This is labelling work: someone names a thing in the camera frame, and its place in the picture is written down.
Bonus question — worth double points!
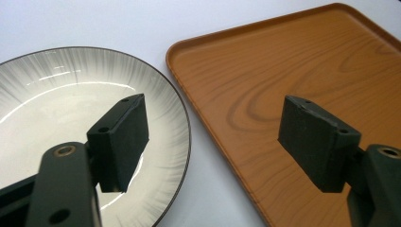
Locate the brown wood-grain tray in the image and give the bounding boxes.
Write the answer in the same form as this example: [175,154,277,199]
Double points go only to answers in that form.
[166,2,401,227]

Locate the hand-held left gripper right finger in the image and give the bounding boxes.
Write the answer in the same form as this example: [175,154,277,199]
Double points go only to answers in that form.
[277,95,401,227]

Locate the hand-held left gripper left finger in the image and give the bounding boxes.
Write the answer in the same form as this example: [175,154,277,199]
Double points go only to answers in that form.
[25,93,150,227]

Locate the white plate with dark rim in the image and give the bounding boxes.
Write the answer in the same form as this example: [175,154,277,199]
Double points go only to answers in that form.
[0,46,192,227]

